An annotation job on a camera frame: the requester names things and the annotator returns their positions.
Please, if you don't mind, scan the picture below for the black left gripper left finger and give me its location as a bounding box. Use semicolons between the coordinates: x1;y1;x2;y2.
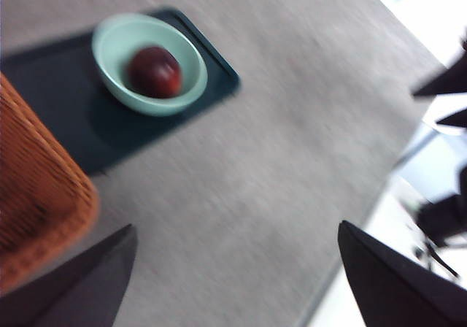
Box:
0;223;138;327

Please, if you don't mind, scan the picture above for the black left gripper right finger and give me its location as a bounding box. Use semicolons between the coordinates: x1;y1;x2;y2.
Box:
337;220;467;327

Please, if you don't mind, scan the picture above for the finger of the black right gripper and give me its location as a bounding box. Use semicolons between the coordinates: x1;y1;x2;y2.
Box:
412;55;467;98
436;107;467;129

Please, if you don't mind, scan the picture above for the dark purple plum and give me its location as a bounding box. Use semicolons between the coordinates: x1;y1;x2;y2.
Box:
126;46;182;99

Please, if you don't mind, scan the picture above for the teal ribbed bowl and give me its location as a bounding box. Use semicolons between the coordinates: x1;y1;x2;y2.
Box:
91;12;209;118

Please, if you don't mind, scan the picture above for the brown wicker basket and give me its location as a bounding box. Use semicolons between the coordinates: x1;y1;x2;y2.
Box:
0;72;100;295

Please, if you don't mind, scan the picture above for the black rectangular tray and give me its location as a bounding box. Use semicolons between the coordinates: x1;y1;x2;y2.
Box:
0;7;241;177

